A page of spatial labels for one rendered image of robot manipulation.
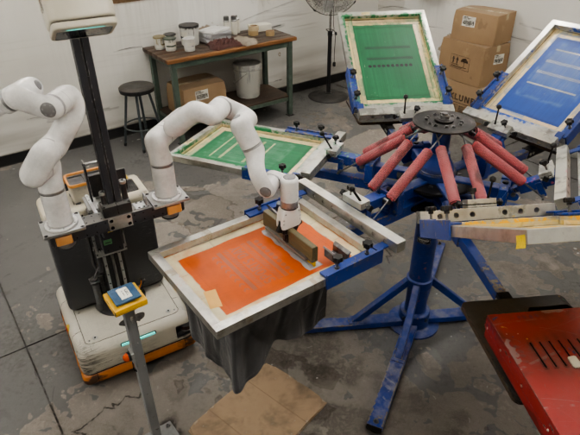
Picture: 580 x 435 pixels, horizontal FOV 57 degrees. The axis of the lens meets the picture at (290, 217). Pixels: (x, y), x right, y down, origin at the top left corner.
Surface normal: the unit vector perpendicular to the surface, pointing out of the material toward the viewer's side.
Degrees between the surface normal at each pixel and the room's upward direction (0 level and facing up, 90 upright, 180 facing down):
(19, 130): 90
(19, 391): 0
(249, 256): 0
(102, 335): 0
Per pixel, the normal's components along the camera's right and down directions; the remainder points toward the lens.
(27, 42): 0.59, 0.43
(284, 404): 0.00, -0.82
